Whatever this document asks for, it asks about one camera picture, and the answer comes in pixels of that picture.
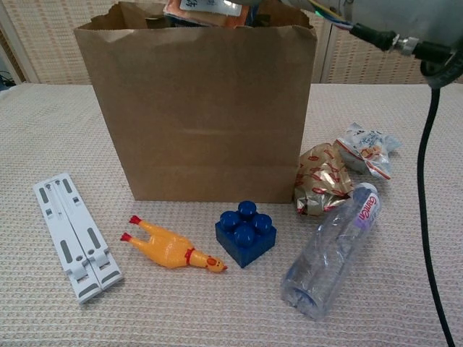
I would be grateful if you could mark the woven folding screen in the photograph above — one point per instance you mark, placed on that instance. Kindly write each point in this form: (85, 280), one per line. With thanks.
(380, 61)

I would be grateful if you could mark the yellow rubber chicken toy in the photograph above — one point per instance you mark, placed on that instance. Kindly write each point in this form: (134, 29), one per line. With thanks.
(170, 249)

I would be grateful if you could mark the beige woven tablecloth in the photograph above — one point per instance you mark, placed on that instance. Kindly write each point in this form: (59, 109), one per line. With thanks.
(54, 144)

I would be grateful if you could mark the blue orange cookie box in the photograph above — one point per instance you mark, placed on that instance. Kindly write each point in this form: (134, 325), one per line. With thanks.
(202, 14)

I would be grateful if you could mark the gold red foil snack bag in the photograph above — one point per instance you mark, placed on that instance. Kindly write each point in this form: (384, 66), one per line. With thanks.
(322, 173)

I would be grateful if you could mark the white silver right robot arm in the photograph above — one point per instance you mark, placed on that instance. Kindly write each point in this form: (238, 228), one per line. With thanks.
(398, 18)

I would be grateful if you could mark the white folding laptop stand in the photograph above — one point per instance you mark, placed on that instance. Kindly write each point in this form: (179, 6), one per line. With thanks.
(68, 238)

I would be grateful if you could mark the clear plastic water bottle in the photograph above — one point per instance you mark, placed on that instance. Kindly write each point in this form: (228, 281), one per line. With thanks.
(325, 260)

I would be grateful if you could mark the blue building block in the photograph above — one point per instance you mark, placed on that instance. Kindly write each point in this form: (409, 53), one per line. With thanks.
(246, 246)

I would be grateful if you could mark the white snack packet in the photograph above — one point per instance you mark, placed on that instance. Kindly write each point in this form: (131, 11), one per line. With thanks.
(369, 155)

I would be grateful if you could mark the brown paper bag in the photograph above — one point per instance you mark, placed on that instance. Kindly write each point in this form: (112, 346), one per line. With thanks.
(202, 126)

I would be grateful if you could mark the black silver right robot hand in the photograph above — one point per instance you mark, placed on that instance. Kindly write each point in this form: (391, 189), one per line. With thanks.
(253, 3)

